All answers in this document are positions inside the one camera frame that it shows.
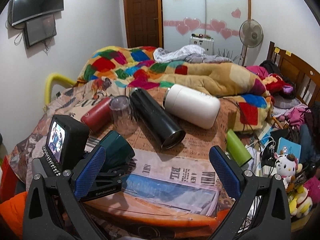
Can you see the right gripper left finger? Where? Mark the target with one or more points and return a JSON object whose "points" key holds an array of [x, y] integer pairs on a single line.
{"points": [[53, 210]]}

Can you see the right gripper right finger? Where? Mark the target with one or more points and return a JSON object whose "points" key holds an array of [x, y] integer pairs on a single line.
{"points": [[260, 210]]}

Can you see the dark green cup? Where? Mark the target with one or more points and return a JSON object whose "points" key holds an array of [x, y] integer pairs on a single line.
{"points": [[118, 151]]}

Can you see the orange sleeve forearm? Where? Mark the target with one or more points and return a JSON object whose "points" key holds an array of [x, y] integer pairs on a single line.
{"points": [[12, 212]]}

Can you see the clear glass cup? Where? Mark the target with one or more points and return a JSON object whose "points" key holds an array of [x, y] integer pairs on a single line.
{"points": [[124, 121]]}

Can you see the yellow plush toy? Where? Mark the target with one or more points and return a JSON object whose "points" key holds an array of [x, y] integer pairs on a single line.
{"points": [[300, 203]]}

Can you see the red bag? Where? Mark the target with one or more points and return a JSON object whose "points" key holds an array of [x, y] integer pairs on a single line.
{"points": [[9, 181]]}

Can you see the white cow plush toy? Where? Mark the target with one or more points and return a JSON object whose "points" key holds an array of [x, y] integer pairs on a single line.
{"points": [[287, 166]]}

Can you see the red thermos bottle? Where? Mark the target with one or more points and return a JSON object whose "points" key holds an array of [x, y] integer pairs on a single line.
{"points": [[99, 116]]}

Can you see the black thermos bottle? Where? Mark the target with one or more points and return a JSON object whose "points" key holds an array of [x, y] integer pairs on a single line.
{"points": [[165, 130]]}

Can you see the blue booklet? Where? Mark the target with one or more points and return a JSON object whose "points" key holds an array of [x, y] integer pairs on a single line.
{"points": [[285, 146]]}

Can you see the green cylinder bottle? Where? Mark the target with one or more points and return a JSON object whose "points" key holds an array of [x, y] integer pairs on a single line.
{"points": [[236, 149]]}

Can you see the white thermos bottle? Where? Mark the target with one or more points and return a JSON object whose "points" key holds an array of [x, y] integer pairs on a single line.
{"points": [[191, 105]]}

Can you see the colourful patchwork quilt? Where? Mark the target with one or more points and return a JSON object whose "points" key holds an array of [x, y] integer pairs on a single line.
{"points": [[135, 67]]}

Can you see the wooden headboard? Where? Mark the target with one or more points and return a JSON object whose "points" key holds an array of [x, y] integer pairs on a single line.
{"points": [[299, 72]]}

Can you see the white patterned cloth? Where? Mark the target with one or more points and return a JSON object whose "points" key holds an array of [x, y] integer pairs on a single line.
{"points": [[161, 55]]}

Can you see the white cabinet with clutter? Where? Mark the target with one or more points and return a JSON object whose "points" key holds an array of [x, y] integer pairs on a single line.
{"points": [[204, 41]]}

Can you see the brown wooden door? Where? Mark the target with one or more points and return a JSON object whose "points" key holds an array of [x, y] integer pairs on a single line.
{"points": [[144, 23]]}

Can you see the standing electric fan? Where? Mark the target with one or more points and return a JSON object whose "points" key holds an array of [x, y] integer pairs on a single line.
{"points": [[251, 35]]}

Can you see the frosted glass wardrobe doors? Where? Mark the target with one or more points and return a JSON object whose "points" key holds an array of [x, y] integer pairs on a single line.
{"points": [[219, 19]]}

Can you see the black action camera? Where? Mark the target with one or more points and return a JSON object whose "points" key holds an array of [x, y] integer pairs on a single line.
{"points": [[65, 144]]}

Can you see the yellow foam padded rail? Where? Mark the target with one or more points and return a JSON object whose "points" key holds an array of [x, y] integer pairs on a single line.
{"points": [[55, 79]]}

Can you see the small black wall monitor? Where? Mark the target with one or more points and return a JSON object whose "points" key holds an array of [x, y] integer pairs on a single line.
{"points": [[39, 29]]}

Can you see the large black wall television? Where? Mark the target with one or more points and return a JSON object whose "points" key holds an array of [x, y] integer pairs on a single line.
{"points": [[23, 10]]}

